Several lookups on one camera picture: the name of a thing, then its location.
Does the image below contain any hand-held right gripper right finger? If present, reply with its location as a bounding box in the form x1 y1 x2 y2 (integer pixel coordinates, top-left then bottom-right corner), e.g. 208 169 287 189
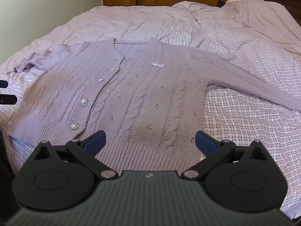
181 131 268 181

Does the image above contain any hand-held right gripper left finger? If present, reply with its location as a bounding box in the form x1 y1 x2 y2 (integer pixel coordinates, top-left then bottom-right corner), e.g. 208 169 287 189
33 130 119 181

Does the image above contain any lilac knitted cardigan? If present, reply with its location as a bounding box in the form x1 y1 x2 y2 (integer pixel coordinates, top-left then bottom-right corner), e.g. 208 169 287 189
7 37 301 173

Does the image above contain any bed with pink checked sheet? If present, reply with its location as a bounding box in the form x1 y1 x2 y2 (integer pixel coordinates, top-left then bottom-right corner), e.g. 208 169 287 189
0 0 301 220

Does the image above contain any dark wooden headboard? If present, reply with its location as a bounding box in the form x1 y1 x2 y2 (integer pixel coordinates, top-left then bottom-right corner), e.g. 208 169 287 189
263 0 301 26

